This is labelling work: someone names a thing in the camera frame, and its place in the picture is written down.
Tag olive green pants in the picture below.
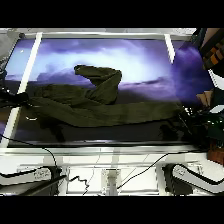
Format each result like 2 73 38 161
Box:
29 64 184 129

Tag heap of clothes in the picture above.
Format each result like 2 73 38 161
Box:
191 27 224 108

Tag black cable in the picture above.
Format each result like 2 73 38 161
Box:
115 150 205 191
67 175 92 197
0 133 60 168

